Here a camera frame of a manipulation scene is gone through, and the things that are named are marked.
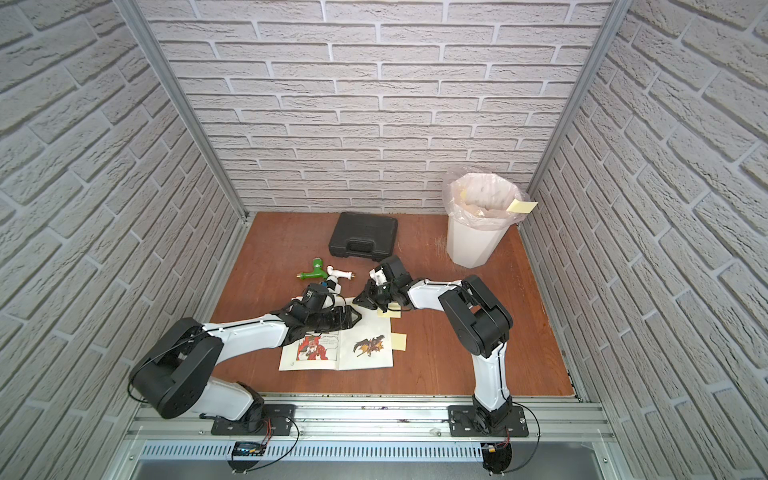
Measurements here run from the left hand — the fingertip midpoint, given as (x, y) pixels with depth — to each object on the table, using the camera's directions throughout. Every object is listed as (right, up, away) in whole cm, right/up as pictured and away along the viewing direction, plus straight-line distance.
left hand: (348, 310), depth 90 cm
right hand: (+2, +3, 0) cm, 4 cm away
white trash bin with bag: (+39, +31, -8) cm, 50 cm away
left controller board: (-22, -31, -18) cm, 42 cm away
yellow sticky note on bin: (+52, +32, -5) cm, 61 cm away
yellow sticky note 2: (+16, -9, -3) cm, 18 cm away
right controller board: (+39, -32, -19) cm, 54 cm away
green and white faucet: (-12, +11, +10) cm, 19 cm away
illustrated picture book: (+6, -9, -4) cm, 12 cm away
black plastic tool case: (+3, +24, +17) cm, 29 cm away
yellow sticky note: (+14, +2, -7) cm, 16 cm away
